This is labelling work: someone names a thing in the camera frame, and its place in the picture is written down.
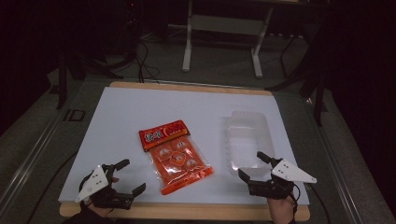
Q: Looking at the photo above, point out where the red snack packet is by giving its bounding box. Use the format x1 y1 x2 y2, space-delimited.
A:
137 119 215 196

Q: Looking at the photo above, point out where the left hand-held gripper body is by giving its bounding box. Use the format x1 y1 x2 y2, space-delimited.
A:
74 163 134 210

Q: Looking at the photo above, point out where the person's right hand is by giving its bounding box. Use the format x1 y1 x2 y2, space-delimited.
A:
266 196 297 224

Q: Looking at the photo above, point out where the black floor cable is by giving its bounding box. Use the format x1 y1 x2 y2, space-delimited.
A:
135 39 162 84

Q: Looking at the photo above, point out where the person's left hand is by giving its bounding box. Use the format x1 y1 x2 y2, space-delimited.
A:
88 175 121 218

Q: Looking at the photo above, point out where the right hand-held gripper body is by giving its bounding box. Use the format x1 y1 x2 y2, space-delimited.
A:
247 158 318 201

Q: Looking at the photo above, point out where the white metal desk frame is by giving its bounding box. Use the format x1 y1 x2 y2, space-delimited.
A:
181 0 276 79

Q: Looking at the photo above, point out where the clear plastic container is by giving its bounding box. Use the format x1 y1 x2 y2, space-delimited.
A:
223 109 277 177

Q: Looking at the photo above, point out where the black metal stand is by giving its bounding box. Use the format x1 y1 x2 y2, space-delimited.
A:
312 69 328 128
55 50 69 110

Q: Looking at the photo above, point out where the aluminium rail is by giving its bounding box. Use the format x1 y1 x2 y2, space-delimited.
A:
0 105 68 216
306 97 368 224

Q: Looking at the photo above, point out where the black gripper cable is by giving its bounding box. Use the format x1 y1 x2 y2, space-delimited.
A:
26 151 78 224
289 182 332 224

